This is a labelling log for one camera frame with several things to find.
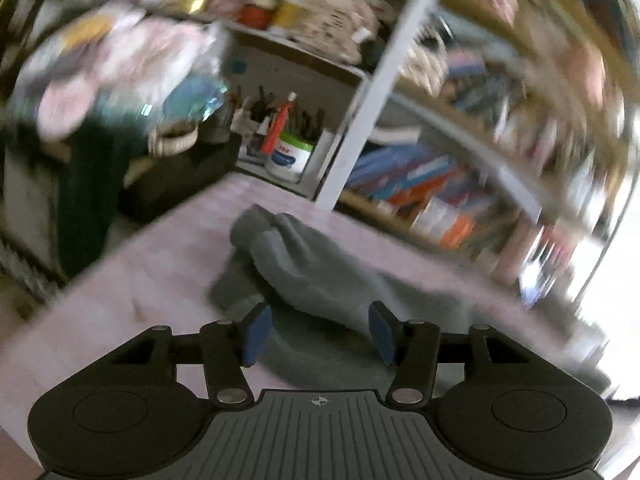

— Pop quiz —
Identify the white jar with green lid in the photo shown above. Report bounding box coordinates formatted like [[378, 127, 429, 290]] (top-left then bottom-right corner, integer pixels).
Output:
[[265, 131, 316, 184]]

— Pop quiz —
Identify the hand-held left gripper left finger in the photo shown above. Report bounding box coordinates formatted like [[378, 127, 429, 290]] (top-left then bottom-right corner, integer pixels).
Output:
[[106, 304, 273, 407]]

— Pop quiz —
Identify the pile of plastic bags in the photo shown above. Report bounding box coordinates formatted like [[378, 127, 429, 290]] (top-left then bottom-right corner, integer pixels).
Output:
[[15, 10, 231, 141]]

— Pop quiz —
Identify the bunch of pencils and pens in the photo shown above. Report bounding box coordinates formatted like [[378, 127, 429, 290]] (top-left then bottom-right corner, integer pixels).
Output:
[[235, 85, 326, 143]]

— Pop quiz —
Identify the row of leaning books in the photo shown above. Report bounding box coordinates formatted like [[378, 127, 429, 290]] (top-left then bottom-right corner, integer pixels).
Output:
[[345, 142, 506, 241]]

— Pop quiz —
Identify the woven basket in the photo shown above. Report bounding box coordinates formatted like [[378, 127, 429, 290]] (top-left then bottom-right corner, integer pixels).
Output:
[[149, 122, 200, 157]]

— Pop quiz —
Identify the orange and white box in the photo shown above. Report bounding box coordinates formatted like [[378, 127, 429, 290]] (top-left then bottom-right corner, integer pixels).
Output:
[[410, 199, 478, 251]]

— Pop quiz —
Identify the pink sticker-covered cup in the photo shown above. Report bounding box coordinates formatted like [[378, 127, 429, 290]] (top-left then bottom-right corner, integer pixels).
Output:
[[492, 220, 538, 286]]

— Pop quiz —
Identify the grey fleece garment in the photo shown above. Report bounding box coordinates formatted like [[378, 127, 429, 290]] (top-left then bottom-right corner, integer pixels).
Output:
[[210, 205, 616, 401]]

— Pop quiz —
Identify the white and wood bookshelf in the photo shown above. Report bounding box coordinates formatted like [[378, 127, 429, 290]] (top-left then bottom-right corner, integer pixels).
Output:
[[315, 0, 626, 271]]

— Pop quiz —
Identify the black box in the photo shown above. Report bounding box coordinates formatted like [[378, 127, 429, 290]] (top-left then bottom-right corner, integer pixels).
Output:
[[119, 132, 243, 223]]

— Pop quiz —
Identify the pink cartoon desk mat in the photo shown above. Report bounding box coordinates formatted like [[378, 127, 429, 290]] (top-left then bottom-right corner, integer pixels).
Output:
[[0, 172, 640, 480]]

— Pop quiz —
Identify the red tassel ornament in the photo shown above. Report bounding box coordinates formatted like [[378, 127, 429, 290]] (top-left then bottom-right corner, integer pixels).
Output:
[[260, 92, 297, 157]]

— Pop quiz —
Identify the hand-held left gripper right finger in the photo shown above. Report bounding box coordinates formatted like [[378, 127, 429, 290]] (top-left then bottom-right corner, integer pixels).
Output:
[[368, 301, 532, 407]]

